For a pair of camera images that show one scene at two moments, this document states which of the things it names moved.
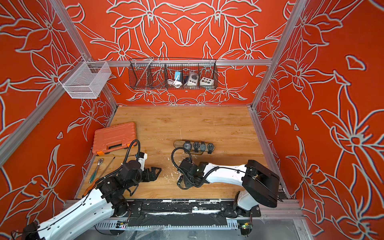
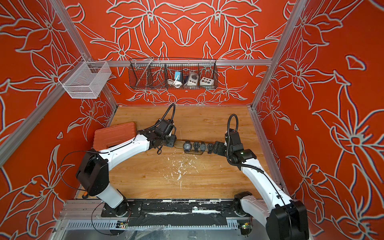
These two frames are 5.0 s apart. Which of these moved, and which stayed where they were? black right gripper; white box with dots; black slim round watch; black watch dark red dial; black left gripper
Moved: black right gripper; black left gripper
Stayed: white box with dots; black slim round watch; black watch dark red dial
